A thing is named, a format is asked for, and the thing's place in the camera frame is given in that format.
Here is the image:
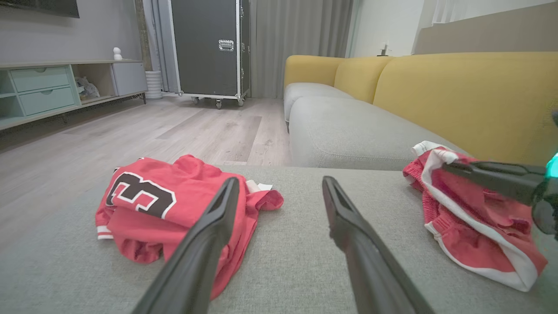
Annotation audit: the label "mint green cabinet drawer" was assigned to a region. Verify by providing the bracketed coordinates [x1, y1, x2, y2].
[18, 86, 76, 116]
[10, 66, 71, 92]

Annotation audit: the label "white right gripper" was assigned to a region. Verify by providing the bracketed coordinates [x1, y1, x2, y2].
[442, 152, 558, 241]

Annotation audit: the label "grey TV cabinet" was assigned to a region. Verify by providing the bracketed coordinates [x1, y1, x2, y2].
[0, 60, 148, 131]

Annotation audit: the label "grey plush toy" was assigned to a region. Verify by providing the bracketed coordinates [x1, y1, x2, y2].
[75, 77, 100, 99]

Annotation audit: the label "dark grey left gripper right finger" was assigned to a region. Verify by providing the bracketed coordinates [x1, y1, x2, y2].
[322, 176, 436, 314]

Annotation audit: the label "white ribbed cylinder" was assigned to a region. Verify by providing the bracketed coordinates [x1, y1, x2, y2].
[145, 71, 163, 100]

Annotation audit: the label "grey curtain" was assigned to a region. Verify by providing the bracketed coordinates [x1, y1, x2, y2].
[251, 0, 354, 99]

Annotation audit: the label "grey and yellow sofa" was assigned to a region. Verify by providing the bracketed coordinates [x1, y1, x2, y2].
[0, 52, 558, 314]

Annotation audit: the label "red shorts with white trim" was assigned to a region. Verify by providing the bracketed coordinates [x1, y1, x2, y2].
[402, 141, 548, 292]

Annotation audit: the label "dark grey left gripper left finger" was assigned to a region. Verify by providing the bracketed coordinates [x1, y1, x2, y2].
[131, 177, 240, 314]

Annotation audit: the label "black television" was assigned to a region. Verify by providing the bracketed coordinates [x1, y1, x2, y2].
[0, 0, 80, 19]

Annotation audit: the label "red Bulls 23 jersey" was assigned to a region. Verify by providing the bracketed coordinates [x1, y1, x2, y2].
[95, 154, 284, 300]

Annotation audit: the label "black wheeled flight case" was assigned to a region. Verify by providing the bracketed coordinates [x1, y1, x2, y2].
[171, 0, 252, 109]

